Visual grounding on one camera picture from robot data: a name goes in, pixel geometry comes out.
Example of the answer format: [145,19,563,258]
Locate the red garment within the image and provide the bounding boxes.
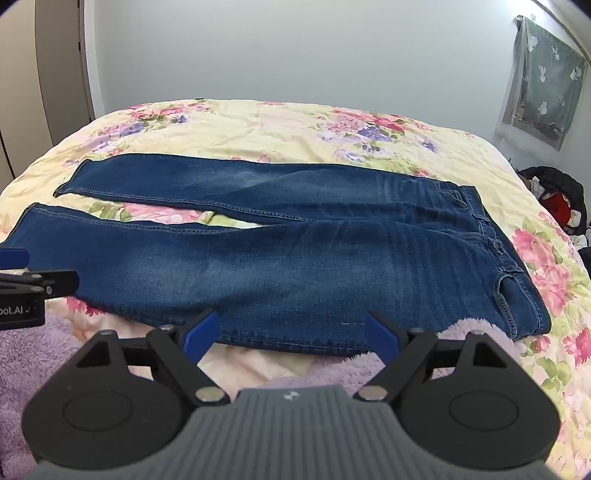
[540,191,572,223]

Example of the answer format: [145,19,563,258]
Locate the pile of clothes beside bed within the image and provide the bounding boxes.
[517,166,588,234]

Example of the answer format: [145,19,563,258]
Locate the purple fleece blanket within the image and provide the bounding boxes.
[0,311,528,464]

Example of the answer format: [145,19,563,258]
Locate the beige wardrobe door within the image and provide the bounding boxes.
[0,0,96,182]

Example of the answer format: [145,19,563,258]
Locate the blue denim pants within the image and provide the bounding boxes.
[4,153,553,357]

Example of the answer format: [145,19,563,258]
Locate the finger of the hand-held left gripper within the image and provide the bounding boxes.
[0,270,80,297]
[0,248,30,270]

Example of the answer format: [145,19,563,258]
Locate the pale pink sheet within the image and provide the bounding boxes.
[124,320,320,386]

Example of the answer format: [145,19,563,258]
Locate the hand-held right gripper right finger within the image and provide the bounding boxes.
[353,311,514,403]

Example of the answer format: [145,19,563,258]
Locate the grey patterned window curtain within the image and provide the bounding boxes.
[495,15,590,152]

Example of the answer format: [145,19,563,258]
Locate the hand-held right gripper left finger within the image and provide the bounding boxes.
[76,309,230,407]

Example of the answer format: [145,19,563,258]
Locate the yellow floral blanket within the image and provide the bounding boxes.
[0,99,591,474]

